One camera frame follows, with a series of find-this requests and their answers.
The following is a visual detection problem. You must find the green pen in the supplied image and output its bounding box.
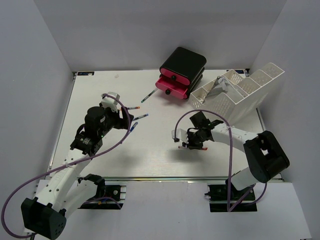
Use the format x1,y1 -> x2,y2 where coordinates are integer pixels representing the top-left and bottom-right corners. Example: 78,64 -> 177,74
140,88 -> 158,104

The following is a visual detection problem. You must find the red pen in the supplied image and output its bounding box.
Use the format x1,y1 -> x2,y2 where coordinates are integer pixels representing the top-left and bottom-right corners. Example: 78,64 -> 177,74
178,146 -> 208,151

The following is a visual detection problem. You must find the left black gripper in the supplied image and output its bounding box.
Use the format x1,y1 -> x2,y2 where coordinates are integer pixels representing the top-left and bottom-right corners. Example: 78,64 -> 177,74
98,102 -> 134,138

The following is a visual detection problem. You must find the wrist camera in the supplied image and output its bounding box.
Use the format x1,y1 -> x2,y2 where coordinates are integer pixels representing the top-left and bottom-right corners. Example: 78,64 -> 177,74
171,128 -> 188,144
100,92 -> 120,113

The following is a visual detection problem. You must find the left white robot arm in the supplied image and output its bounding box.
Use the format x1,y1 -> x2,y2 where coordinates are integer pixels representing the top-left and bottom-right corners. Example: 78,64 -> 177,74
21,106 -> 134,240

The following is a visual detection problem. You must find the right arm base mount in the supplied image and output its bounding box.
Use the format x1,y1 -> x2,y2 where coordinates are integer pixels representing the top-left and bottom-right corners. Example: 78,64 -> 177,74
204,184 -> 258,213

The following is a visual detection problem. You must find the white plastic file rack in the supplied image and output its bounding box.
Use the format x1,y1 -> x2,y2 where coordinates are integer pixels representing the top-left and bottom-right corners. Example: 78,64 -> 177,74
189,62 -> 285,125

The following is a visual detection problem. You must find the blue capped pen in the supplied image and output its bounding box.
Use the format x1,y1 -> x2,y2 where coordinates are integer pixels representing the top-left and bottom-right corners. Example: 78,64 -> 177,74
130,122 -> 139,132

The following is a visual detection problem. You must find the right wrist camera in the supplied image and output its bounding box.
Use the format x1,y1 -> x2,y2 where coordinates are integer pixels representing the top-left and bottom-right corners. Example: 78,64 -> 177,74
171,128 -> 188,144

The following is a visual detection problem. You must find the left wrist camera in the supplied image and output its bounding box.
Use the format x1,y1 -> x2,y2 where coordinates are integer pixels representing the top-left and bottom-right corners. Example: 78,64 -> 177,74
100,92 -> 120,113

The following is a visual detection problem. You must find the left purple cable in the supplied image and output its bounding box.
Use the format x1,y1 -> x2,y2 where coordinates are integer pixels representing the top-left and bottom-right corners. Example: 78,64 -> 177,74
0,92 -> 132,238

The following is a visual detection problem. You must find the blue sticker label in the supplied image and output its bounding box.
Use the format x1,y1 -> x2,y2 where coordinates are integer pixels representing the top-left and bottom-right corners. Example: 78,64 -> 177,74
77,71 -> 95,76

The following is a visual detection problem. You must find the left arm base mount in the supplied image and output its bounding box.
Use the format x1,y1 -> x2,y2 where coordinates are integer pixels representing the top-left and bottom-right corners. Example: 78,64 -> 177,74
77,174 -> 127,210

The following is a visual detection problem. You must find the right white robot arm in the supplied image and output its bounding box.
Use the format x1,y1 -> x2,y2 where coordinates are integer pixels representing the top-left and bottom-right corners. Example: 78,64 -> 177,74
172,111 -> 290,200

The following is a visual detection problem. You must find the black pink drawer organizer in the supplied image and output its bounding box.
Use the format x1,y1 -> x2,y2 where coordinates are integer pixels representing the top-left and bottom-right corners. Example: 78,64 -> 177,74
155,46 -> 207,100

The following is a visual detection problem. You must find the blue clear pen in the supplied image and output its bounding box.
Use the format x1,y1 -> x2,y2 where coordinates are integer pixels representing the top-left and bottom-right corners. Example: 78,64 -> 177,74
133,113 -> 149,121

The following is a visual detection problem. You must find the orange tipped pen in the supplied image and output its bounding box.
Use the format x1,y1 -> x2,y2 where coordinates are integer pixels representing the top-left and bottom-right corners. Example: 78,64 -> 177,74
127,106 -> 140,110

